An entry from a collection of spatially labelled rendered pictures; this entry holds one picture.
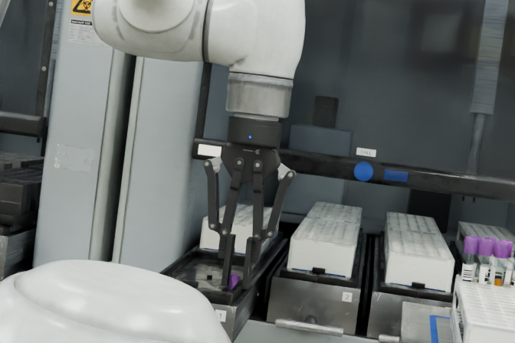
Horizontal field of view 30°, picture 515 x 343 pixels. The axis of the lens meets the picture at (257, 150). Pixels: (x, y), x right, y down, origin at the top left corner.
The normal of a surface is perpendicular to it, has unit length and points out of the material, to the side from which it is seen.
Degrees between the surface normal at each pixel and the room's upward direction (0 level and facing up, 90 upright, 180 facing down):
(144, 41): 149
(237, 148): 90
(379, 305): 90
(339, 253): 90
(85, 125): 90
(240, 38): 100
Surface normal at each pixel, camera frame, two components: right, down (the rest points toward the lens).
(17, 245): 0.98, 0.13
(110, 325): 0.17, -0.56
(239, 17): -0.22, -0.06
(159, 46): -0.11, 0.88
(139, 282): 0.23, -0.97
